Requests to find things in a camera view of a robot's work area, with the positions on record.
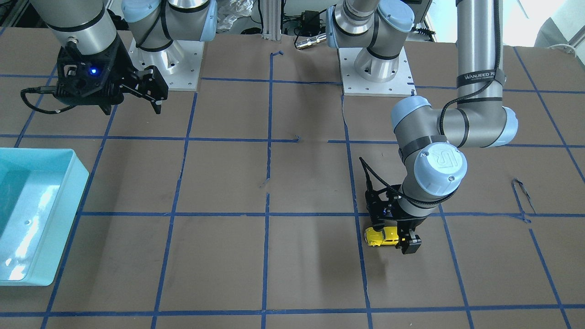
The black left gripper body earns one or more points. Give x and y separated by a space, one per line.
408 213

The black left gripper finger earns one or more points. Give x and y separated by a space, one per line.
378 225
409 242

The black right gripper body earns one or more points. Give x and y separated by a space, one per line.
119 68

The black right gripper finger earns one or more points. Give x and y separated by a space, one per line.
148 84

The yellow beetle toy car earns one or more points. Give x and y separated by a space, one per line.
387 236

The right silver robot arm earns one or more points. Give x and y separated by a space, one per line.
155 25

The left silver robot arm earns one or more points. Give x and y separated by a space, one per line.
429 140

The teal plastic storage bin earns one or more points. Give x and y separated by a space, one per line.
40 193

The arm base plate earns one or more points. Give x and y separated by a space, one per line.
179 64
365 75

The aluminium frame post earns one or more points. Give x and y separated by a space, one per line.
271 19

